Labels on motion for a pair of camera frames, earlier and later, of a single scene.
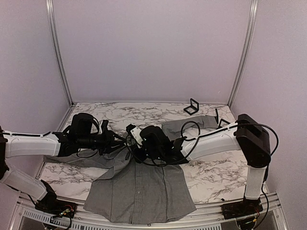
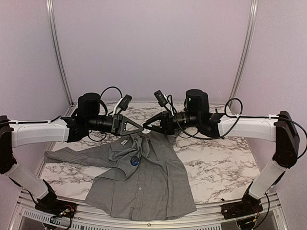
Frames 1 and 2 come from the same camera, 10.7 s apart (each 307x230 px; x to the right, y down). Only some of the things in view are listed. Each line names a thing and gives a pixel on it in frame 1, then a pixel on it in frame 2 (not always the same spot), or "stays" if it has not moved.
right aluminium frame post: x=249 y=38 stays
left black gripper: x=109 y=142 to x=119 y=129
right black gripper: x=142 y=158 to x=161 y=116
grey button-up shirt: x=127 y=191 stays
